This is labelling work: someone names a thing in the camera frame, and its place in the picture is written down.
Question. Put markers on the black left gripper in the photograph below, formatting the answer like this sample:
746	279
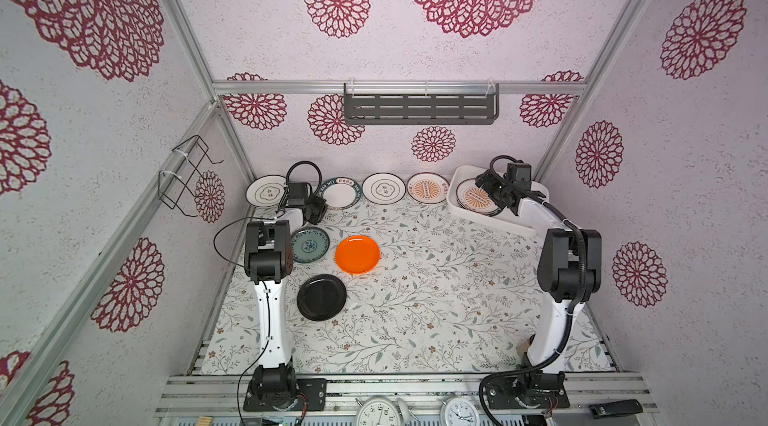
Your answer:
322	205

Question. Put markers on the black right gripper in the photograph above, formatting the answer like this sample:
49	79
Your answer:
482	181

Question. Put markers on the left white clock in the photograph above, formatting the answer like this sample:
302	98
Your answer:
378	411

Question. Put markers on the right white clock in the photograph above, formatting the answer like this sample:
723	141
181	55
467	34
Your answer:
457	411

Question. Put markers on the white plastic bin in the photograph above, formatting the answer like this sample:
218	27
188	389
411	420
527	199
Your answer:
532	220

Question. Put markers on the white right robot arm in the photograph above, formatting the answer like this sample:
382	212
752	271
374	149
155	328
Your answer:
568	273

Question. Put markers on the orange plastic plate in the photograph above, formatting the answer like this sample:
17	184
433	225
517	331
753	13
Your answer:
357	255

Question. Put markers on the grey wall shelf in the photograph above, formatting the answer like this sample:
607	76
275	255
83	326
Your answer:
425	109

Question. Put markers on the white cloud pattern plate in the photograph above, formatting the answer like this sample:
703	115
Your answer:
384	189

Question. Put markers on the black wire wall rack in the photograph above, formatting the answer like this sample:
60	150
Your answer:
173	183

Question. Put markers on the white clock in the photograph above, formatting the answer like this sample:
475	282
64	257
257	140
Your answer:
457	411
378	411

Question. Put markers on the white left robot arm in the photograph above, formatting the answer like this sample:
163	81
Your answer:
268	263

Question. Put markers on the green rim plate back row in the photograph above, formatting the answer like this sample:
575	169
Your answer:
340	193

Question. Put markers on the black plastic plate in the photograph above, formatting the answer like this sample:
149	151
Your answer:
321	297

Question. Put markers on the black clip on rail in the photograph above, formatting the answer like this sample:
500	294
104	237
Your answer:
615	409

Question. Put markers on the white cloud plate far left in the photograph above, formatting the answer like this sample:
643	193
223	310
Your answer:
266	191

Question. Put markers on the orange sunburst plate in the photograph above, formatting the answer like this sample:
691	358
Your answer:
474	199
428	188

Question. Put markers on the teal patterned plate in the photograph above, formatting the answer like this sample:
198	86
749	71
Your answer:
309	245

